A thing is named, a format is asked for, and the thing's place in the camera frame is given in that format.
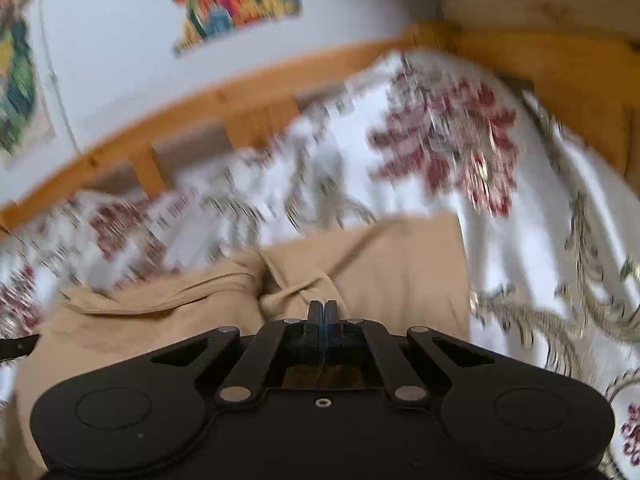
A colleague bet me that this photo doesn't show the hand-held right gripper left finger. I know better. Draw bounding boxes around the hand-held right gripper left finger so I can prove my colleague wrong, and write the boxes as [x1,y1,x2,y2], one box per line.
[149,301,325,409]

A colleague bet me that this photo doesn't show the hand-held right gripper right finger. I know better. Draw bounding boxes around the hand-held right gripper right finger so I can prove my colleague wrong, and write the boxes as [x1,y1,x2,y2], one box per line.
[324,300,497,409]

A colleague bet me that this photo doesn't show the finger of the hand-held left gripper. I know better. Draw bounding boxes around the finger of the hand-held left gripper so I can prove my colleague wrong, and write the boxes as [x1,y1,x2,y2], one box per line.
[0,334,41,362]

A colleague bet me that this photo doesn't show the beige garment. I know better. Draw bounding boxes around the beige garment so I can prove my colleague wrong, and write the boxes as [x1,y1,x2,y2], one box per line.
[14,212,472,480]

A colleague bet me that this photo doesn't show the white floral bed blanket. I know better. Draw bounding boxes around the white floral bed blanket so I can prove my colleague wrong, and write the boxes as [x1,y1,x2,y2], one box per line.
[0,50,640,480]

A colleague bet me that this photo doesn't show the blond figure wall poster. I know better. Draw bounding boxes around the blond figure wall poster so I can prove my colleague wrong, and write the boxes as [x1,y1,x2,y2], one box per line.
[0,10,57,167]

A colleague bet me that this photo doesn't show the white wall pipe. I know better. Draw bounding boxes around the white wall pipe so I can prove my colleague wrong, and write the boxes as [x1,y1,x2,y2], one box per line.
[34,0,80,155]

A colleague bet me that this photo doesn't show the wooden bed frame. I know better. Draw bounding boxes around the wooden bed frame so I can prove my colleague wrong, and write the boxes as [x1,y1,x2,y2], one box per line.
[0,0,640,237]

